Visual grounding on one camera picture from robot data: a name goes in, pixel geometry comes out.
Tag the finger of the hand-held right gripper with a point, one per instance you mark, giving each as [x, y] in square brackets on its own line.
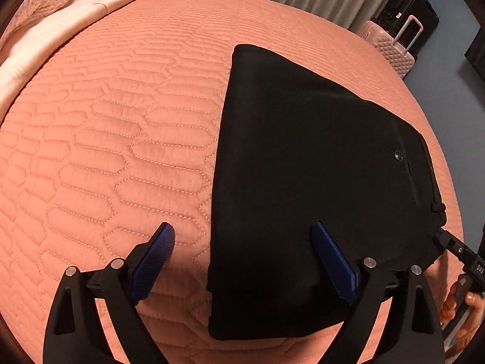
[449, 240]

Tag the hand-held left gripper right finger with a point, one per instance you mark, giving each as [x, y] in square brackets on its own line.
[335, 265]

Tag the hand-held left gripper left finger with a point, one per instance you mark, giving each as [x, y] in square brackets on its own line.
[151, 261]

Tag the black pants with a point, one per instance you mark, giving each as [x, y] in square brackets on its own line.
[303, 159]

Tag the person's right hand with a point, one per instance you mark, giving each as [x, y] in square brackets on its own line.
[449, 303]

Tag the pink quilted bedspread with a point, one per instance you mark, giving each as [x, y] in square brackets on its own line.
[113, 140]

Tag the pink suitcase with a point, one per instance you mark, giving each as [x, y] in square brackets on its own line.
[386, 45]

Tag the black suitcase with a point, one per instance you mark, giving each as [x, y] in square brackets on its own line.
[413, 3]

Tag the light pink blanket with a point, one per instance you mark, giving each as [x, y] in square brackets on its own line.
[94, 3]

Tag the wall television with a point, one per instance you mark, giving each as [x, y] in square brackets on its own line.
[478, 45]

